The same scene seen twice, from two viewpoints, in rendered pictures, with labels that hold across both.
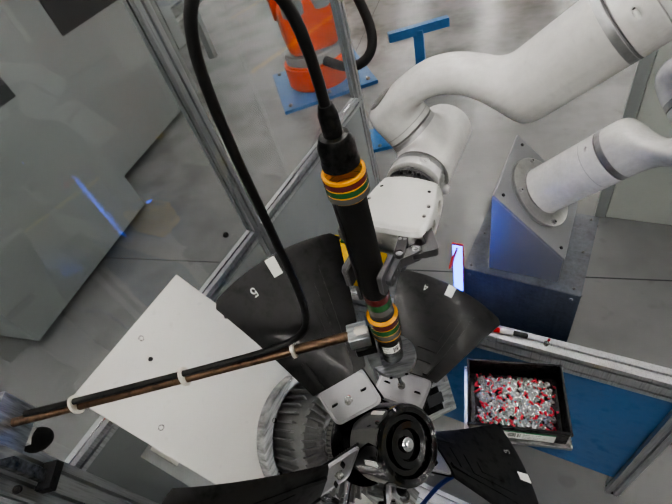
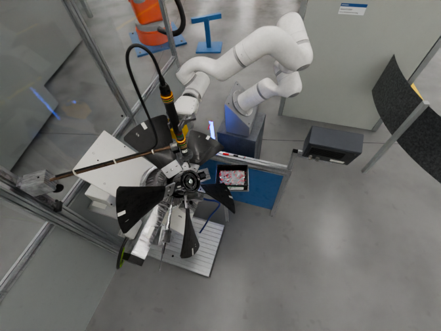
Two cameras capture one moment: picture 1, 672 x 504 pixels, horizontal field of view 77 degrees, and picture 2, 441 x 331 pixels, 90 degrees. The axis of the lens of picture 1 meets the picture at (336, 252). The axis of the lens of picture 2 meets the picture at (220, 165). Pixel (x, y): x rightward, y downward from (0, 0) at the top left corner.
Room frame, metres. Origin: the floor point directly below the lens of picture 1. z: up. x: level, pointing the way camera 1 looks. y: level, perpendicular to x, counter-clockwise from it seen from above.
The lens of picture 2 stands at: (-0.35, 0.01, 2.16)
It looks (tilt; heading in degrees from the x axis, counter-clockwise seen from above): 56 degrees down; 342
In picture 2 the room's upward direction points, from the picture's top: 6 degrees counter-clockwise
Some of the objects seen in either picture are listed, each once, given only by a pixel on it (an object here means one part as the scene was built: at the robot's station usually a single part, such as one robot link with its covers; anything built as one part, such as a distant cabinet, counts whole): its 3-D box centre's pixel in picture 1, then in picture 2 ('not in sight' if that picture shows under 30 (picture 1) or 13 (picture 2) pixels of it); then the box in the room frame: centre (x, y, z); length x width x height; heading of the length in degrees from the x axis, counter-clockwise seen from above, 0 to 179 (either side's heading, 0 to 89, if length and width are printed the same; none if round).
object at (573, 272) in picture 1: (518, 328); (241, 157); (0.73, -0.54, 0.47); 0.30 x 0.30 x 0.93; 47
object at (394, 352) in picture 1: (371, 276); (176, 126); (0.33, -0.03, 1.50); 0.04 x 0.04 x 0.46
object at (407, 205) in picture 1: (401, 211); (186, 107); (0.41, -0.10, 1.51); 0.11 x 0.10 x 0.07; 140
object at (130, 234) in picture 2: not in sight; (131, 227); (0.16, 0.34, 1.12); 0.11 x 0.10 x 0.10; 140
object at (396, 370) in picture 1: (383, 343); (182, 150); (0.33, -0.02, 1.34); 0.09 x 0.07 x 0.10; 85
